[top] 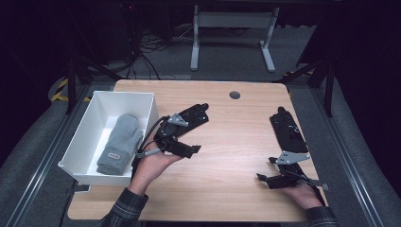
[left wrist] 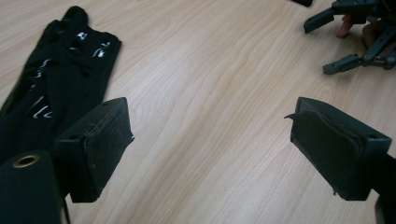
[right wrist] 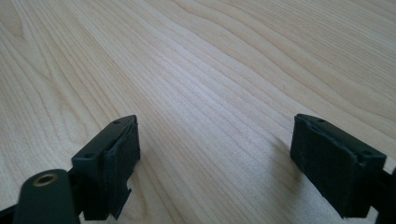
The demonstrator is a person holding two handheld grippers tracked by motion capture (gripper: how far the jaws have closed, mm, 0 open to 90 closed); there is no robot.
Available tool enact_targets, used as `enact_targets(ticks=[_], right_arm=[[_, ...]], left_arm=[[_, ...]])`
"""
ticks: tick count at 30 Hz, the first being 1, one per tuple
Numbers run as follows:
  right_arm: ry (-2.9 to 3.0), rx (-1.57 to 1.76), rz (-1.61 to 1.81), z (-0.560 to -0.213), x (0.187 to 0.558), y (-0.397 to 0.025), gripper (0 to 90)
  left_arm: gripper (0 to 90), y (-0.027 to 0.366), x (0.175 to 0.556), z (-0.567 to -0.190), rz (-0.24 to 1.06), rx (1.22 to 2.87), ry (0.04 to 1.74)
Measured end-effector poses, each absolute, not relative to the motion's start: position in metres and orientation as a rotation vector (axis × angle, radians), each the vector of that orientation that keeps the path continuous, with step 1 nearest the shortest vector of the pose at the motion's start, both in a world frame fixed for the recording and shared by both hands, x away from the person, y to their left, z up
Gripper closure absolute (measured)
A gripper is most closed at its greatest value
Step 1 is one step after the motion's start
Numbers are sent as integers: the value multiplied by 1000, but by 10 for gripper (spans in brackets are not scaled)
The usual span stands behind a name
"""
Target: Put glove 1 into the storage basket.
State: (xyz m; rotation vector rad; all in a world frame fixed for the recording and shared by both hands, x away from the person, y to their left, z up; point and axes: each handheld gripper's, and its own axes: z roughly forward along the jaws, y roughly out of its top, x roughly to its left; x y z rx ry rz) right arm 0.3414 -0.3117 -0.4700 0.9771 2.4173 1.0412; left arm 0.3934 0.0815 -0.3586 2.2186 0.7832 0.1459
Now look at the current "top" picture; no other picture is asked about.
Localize white rectangular box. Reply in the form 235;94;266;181
57;90;160;187

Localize white metal stand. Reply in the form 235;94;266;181
189;4;281;74

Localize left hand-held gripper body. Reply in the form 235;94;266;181
153;103;210;156

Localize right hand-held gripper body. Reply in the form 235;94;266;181
269;106;313;190

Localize aluminium floor rail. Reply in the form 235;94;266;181
310;87;385;227
6;84;93;227

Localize bundle of floor cables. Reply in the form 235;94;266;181
126;25;197;80

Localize yellow black hazard tape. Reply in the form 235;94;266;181
50;78;93;103

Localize grey plug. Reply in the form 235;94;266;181
306;179;330;192
135;148;163;159

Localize black cable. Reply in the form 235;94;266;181
291;169;326;206
137;115;168;159

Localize black tripod stand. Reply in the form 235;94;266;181
272;60;336;118
64;53;124;115

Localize grey knitted mitten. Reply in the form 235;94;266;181
96;113;145;176

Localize person's right hand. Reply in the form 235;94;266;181
282;183;324;211

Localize person's left hand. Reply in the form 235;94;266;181
129;148;183;197

